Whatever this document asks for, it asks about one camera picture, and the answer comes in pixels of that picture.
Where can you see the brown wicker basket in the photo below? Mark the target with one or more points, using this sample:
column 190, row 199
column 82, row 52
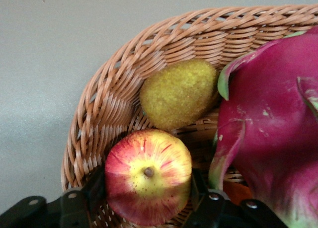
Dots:
column 111, row 94

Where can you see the red and yellow apple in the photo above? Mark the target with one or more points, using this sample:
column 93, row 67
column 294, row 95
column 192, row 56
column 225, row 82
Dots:
column 149, row 178

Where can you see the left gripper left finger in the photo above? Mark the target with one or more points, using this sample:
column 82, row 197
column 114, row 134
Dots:
column 74, row 208

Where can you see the small orange fruit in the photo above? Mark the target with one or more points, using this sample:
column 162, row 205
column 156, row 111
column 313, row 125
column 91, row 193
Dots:
column 237, row 192

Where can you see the magenta dragon fruit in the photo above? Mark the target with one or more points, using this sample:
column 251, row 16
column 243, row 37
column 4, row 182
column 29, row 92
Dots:
column 273, row 113

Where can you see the yellow-green fuzzy pear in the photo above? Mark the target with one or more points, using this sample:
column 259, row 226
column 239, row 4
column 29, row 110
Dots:
column 179, row 94

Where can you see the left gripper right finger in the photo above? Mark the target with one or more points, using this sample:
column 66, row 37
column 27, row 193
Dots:
column 216, row 210

